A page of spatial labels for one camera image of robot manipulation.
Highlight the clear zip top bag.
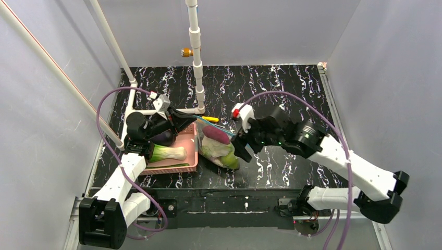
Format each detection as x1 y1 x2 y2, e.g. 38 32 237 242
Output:
195 116 240 170

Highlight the red sweet potato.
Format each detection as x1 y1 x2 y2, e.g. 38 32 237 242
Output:
202 126 230 145

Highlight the green pear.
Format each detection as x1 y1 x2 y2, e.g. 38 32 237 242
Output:
220 151 240 170

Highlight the white green cabbage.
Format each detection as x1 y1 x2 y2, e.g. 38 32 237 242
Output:
200 137 232 161

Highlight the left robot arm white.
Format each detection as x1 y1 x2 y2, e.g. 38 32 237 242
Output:
79 108 196 249

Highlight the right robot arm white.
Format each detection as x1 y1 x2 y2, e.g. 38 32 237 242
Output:
231 103 410 224

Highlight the pink plastic basket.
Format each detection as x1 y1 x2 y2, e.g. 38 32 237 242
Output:
141 123 198 176

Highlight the dark round eggplant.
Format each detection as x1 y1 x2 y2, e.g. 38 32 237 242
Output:
150 130 176 147

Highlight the white bok choy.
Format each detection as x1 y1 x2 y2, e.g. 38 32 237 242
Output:
148 144 187 163

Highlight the brass pipe fitting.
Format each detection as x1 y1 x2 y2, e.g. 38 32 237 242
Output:
181 47 193 58

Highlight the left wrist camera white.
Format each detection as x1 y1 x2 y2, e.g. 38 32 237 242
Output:
149 91 170 113

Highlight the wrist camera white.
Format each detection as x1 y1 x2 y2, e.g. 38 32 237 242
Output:
231 103 255 133
149 91 170 113

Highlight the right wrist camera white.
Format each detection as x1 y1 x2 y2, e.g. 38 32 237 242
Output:
231 103 255 133

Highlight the yellow handle screwdriver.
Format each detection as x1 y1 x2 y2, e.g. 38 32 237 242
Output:
202 116 219 123

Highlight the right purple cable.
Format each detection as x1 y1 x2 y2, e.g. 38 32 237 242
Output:
238 91 354 250

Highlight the purple cable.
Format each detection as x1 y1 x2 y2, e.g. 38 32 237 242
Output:
238 91 354 250
96 86 168 241

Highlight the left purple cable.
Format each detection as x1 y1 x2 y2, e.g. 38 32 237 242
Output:
96 86 168 241

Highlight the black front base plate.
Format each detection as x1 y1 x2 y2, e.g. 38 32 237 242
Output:
124 187 312 230

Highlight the white PVC pipe frame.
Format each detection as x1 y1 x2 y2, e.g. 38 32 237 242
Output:
0 0 207 151

